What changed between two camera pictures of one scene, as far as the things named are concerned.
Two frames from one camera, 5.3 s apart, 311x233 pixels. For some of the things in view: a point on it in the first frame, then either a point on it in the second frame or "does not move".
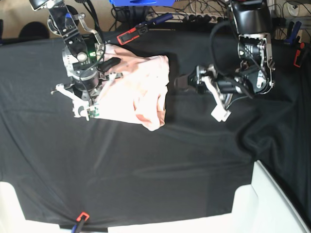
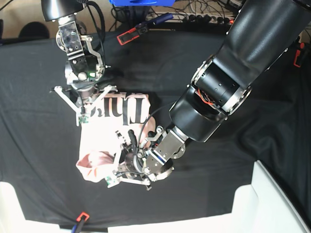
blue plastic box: [142, 3] does not move
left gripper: [224, 88] to [132, 168]
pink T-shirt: [137, 92] to [112, 117]
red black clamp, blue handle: [141, 29] does not move
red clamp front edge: [78, 218] does not move
